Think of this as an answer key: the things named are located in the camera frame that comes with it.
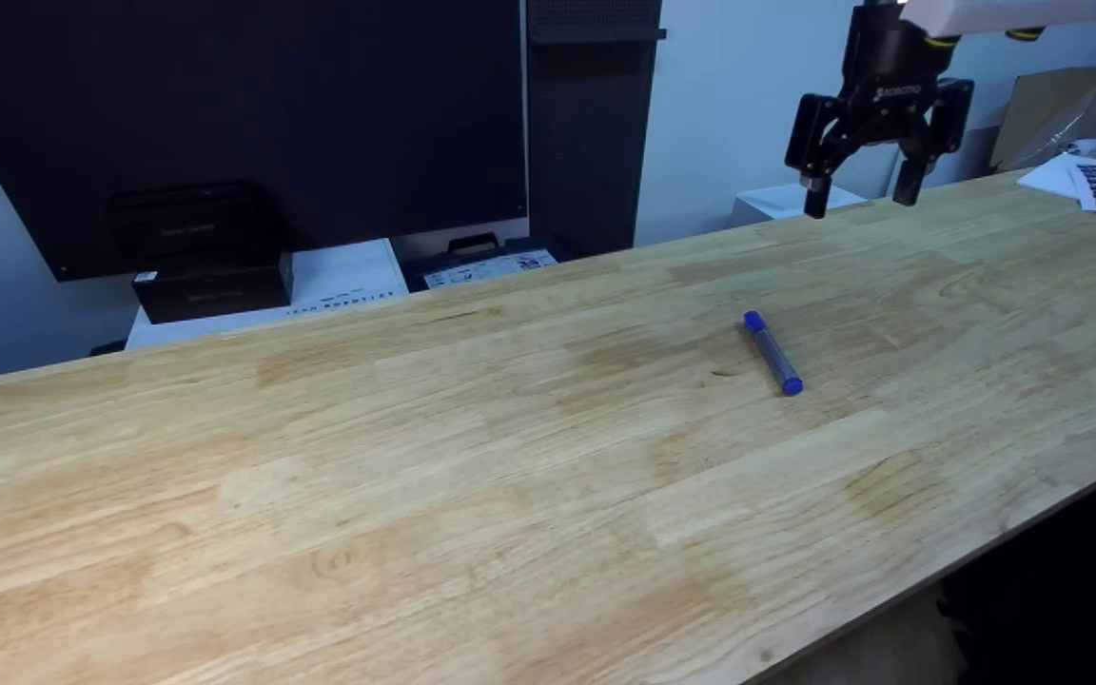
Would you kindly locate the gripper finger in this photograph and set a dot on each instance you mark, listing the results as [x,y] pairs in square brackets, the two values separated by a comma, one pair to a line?
[819,138]
[933,128]

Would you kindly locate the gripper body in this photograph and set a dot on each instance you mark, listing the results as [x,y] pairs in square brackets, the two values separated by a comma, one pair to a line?
[890,67]

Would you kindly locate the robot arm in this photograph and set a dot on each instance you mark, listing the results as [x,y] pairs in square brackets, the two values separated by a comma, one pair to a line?
[995,14]

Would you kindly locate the blue and grey marker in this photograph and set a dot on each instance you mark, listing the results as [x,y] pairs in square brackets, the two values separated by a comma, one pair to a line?
[773,353]

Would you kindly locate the cardboard box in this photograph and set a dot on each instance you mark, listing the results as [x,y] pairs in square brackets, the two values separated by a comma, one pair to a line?
[1047,109]

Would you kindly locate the clear plastic bag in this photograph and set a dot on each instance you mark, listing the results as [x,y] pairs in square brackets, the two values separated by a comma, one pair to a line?
[1086,124]

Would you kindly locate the black tray with printed sheet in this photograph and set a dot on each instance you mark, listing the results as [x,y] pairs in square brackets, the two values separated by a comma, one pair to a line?
[486,262]

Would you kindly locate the white flat box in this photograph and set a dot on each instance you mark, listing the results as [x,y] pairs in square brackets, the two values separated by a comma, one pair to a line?
[320,285]

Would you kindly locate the large black screen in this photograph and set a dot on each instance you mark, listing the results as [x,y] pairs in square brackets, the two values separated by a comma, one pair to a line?
[244,124]

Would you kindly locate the black box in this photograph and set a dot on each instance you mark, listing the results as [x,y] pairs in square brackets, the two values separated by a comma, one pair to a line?
[213,288]

